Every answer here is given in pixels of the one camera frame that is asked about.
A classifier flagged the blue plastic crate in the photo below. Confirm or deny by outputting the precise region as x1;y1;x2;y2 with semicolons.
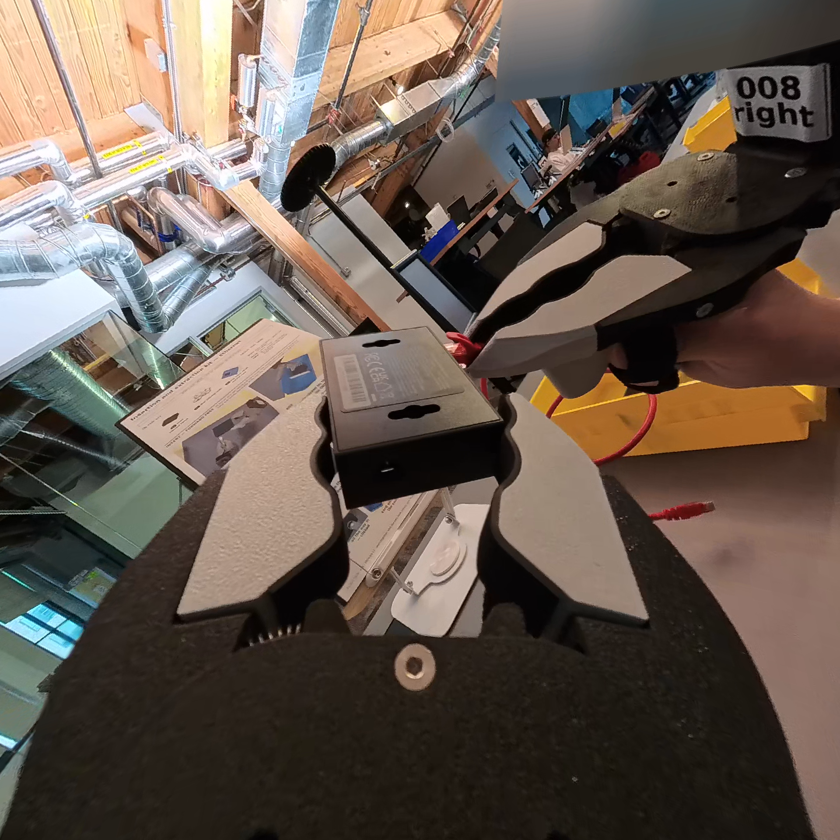
420;220;460;261

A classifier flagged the grey standing panel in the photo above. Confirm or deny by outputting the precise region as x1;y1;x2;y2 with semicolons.
390;252;476;322

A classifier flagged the printed instruction sheet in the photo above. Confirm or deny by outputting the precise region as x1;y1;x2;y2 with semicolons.
117;319;460;601

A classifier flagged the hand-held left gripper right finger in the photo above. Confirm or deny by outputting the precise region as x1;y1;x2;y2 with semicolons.
478;392;651;647

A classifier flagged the black network switch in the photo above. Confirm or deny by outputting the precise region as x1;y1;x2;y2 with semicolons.
319;326;506;509

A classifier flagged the cluster of silver pipes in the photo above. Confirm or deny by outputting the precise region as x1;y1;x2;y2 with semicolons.
0;131;263;263

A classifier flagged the person's right hand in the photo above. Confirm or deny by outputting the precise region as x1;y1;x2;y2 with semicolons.
676;269;840;392

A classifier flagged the wooden standing desk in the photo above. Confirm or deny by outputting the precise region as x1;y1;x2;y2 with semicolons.
430;180;519;263

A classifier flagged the wooden post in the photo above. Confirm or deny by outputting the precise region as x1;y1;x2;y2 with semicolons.
220;184;391;332

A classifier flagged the red ethernet cable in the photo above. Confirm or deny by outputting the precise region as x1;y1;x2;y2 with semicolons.
446;331;716;524

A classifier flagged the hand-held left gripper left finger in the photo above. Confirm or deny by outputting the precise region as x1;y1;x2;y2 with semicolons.
176;397;349;647

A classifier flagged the metal ceiling duct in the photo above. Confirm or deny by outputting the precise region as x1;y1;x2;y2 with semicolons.
328;39;500;172

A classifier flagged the black metal pole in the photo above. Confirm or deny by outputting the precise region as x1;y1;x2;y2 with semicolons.
280;146;480;329

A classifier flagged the yellow plastic bin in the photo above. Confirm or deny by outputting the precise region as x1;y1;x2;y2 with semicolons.
682;95;739;152
530;259;828;460

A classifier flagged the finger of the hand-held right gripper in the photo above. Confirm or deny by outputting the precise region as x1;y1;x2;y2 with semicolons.
469;255;693;379
462;220;608;342

